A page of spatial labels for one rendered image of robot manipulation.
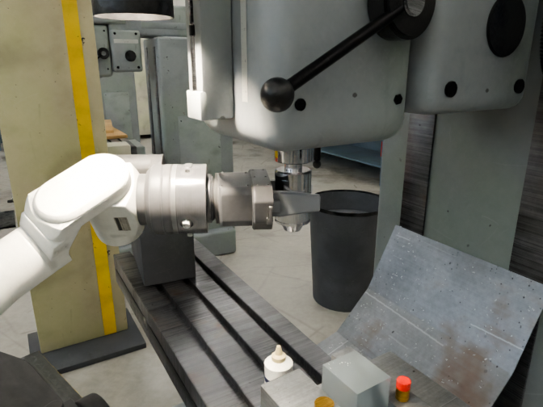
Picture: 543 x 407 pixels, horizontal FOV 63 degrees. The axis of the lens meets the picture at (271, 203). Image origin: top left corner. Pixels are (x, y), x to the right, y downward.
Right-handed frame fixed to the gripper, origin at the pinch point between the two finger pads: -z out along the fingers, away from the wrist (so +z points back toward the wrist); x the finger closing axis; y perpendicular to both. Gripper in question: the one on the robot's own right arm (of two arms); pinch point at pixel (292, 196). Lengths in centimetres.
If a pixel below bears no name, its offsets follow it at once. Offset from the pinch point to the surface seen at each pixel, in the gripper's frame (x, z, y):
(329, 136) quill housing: -9.6, -2.2, -9.3
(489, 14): -3.1, -21.4, -22.1
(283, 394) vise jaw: -11.8, 2.3, 20.8
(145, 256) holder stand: 38, 27, 25
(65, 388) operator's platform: 69, 62, 84
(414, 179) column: 26.5, -28.1, 4.9
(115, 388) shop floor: 117, 60, 124
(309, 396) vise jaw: -12.5, -0.6, 20.8
